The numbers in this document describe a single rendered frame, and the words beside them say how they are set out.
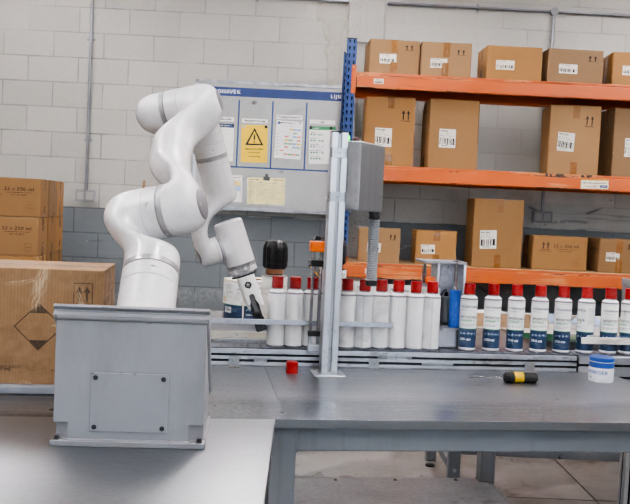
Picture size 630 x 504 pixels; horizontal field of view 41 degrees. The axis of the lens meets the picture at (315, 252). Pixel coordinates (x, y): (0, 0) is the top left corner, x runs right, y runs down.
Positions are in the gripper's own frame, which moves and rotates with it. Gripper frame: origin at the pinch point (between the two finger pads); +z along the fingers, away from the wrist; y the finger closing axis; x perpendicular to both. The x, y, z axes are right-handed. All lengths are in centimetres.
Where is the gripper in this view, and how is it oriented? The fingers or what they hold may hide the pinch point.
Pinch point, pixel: (260, 324)
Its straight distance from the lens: 247.0
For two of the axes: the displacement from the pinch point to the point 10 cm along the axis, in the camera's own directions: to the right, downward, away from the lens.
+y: -1.4, -0.6, 9.9
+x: -9.5, 3.0, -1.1
